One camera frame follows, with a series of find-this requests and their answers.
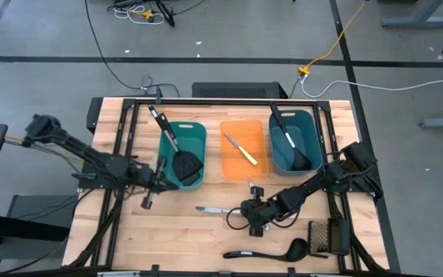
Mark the black box grater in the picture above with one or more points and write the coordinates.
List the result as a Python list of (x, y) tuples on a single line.
[(331, 236)]

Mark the black computer case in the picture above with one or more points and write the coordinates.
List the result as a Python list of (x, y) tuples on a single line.
[(237, 90)]

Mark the black bench beam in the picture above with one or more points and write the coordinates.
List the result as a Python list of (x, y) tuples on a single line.
[(14, 227)]

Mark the black stand leg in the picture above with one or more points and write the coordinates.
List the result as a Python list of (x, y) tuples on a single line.
[(165, 13)]

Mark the grey desk foot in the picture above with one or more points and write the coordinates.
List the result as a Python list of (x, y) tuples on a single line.
[(417, 22), (442, 122)]

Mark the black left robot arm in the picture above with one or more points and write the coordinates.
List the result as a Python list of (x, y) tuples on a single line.
[(90, 157)]

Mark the teal plastic bin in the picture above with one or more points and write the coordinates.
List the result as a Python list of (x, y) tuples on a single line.
[(190, 134)]

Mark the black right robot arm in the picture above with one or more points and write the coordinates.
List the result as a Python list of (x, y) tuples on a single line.
[(302, 192)]

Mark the black ladle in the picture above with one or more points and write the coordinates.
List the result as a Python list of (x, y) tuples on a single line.
[(300, 161)]

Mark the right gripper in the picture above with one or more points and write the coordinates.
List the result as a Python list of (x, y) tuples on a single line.
[(262, 211)]

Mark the blue-grey plastic bin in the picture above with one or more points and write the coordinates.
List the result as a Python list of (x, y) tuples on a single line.
[(306, 131)]

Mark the black aluminium table frame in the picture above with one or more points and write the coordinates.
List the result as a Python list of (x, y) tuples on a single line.
[(225, 102)]

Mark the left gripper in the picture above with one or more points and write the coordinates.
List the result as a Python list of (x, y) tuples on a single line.
[(152, 182)]

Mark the orange translucent plastic bin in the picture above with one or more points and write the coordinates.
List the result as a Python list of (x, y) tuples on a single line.
[(240, 169)]

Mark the all-black ladle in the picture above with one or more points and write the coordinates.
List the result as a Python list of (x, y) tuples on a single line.
[(296, 249)]

